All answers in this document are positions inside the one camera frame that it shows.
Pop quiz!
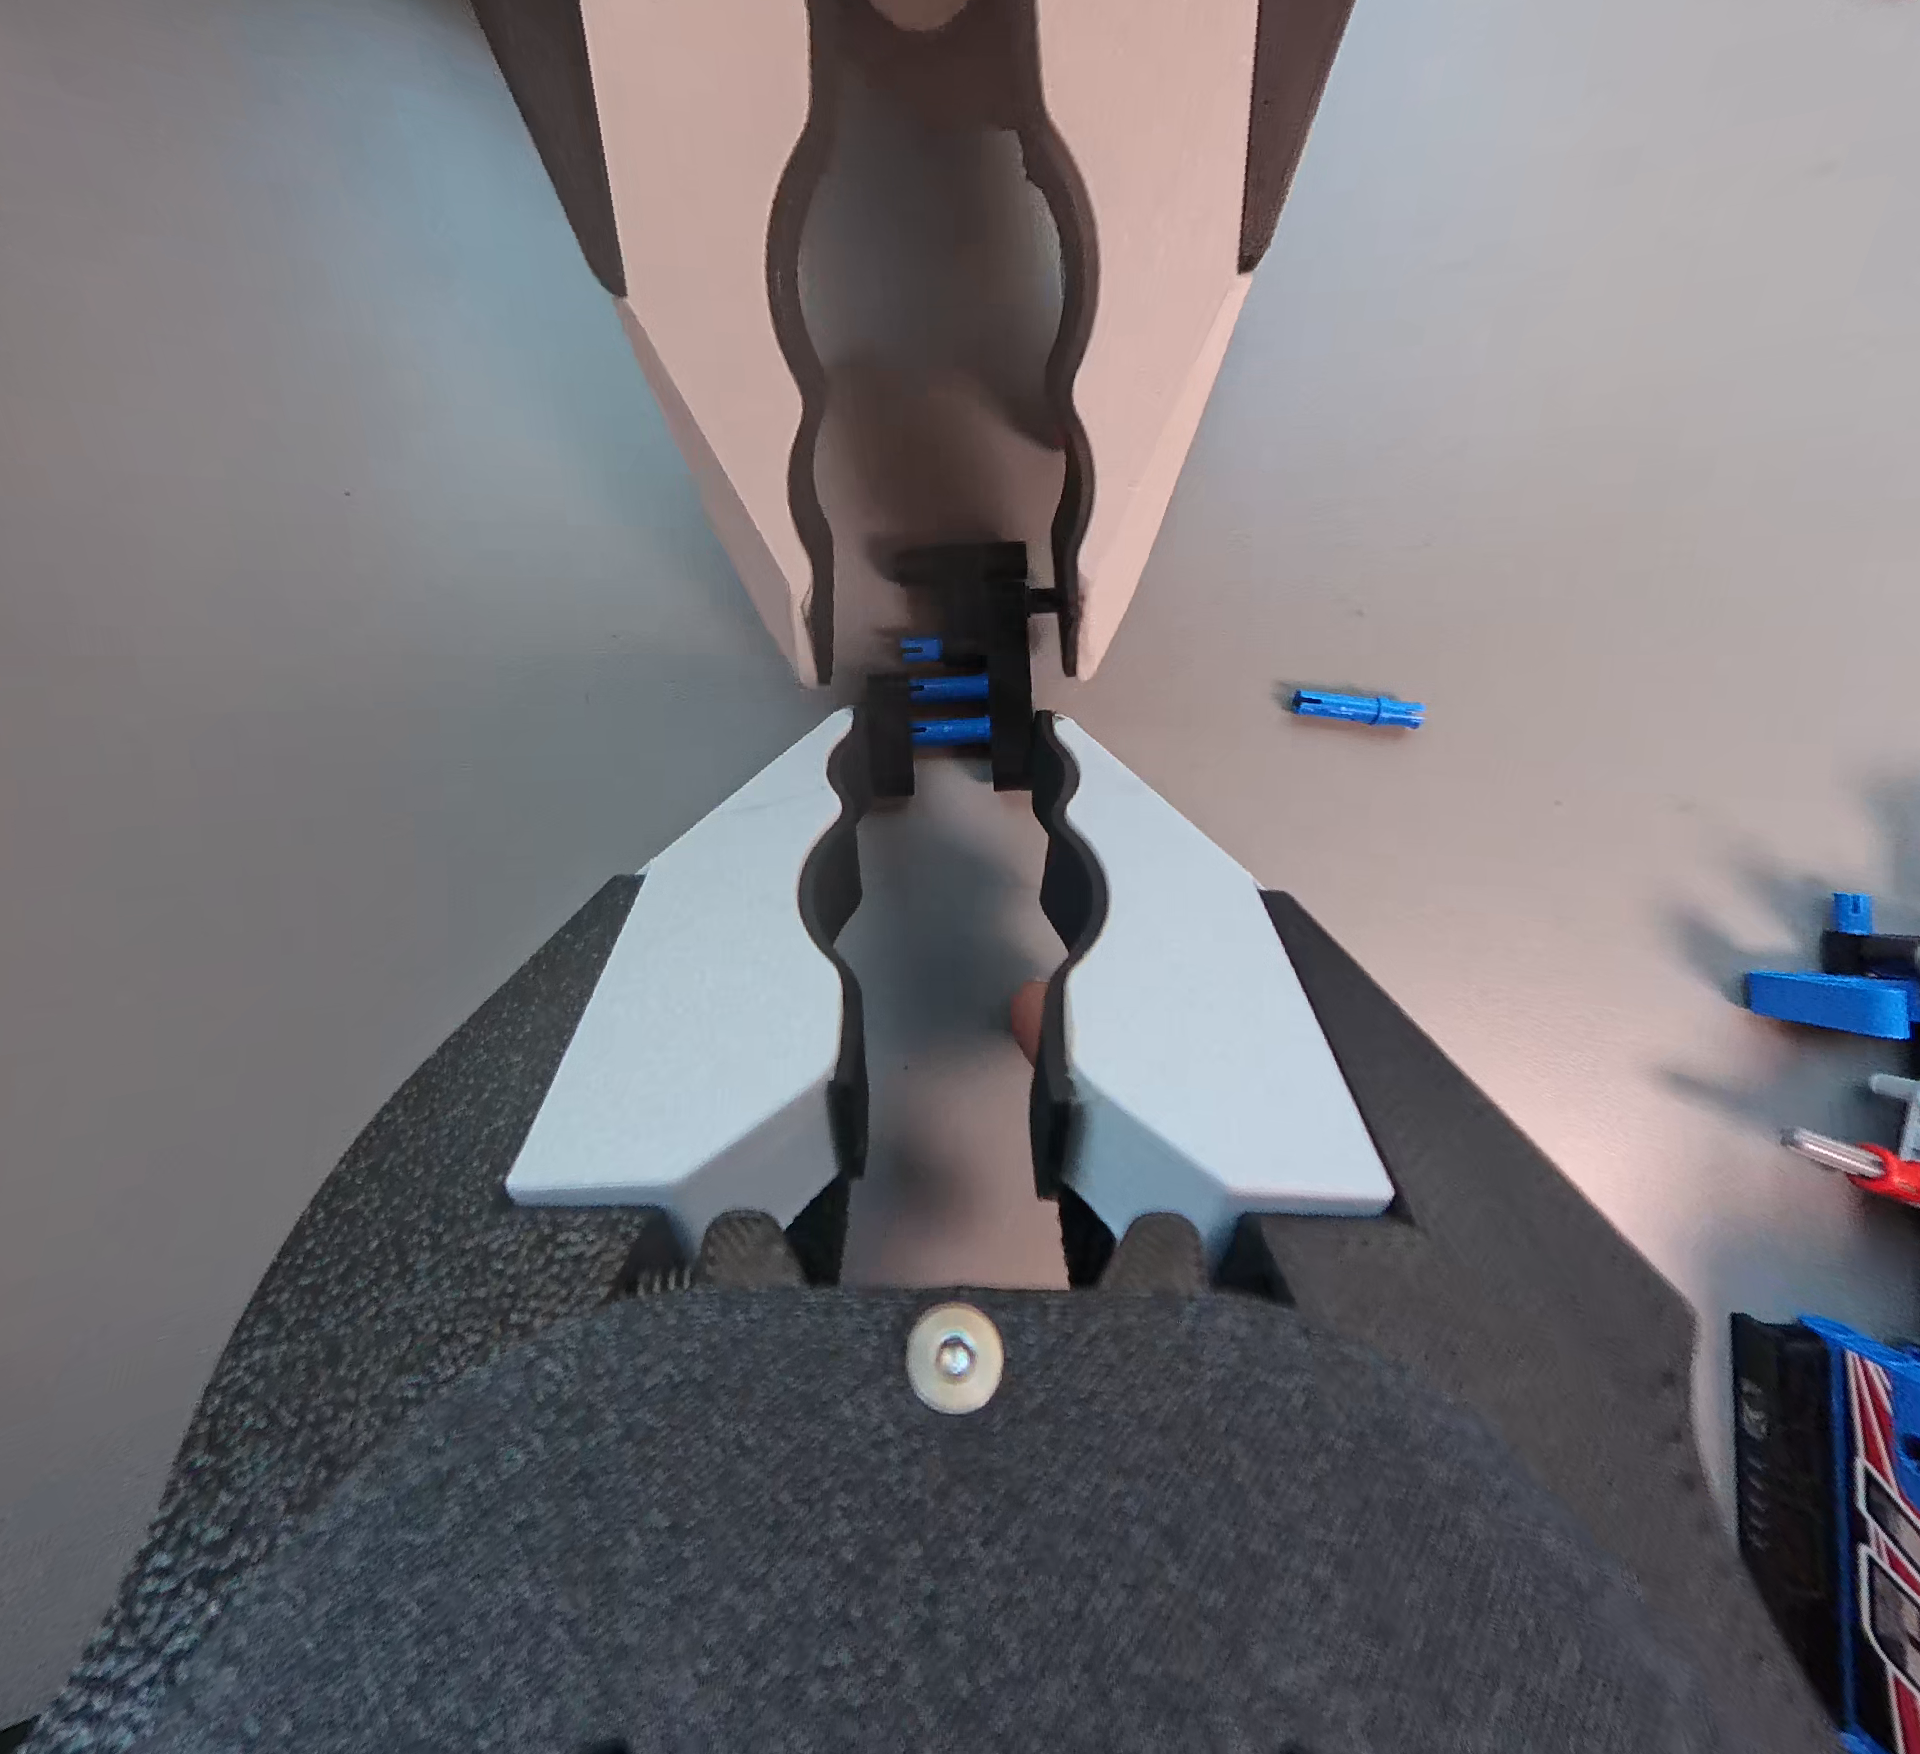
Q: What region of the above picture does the black beam with blue pins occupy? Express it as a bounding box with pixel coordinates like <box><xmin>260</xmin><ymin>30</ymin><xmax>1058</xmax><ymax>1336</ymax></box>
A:
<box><xmin>867</xmin><ymin>538</ymin><xmax>1085</xmax><ymax>800</ymax></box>

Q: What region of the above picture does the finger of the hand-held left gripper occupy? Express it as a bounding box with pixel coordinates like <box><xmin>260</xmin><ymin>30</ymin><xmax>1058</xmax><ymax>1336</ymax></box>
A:
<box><xmin>551</xmin><ymin>0</ymin><xmax>844</xmax><ymax>693</ymax></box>
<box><xmin>1021</xmin><ymin>0</ymin><xmax>1280</xmax><ymax>684</ymax></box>

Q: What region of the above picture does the blue connector pin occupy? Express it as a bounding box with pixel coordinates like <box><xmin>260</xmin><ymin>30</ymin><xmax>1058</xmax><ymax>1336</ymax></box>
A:
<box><xmin>1289</xmin><ymin>684</ymin><xmax>1427</xmax><ymax>736</ymax></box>

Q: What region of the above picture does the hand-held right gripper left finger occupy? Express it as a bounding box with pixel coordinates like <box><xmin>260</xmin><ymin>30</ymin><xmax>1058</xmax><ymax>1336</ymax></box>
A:
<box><xmin>504</xmin><ymin>710</ymin><xmax>873</xmax><ymax>1250</ymax></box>

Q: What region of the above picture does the grey desk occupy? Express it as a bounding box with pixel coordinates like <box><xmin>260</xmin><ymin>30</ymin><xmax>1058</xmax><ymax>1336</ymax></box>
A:
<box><xmin>0</xmin><ymin>0</ymin><xmax>1920</xmax><ymax>1754</ymax></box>

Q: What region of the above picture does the toy brick race car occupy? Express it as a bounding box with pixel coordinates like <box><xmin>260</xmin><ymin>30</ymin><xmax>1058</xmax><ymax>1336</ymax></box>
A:
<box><xmin>1727</xmin><ymin>891</ymin><xmax>1920</xmax><ymax>1754</ymax></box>

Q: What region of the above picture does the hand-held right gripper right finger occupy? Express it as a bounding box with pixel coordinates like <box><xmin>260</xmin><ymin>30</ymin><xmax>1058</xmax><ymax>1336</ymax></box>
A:
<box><xmin>1028</xmin><ymin>716</ymin><xmax>1398</xmax><ymax>1257</ymax></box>

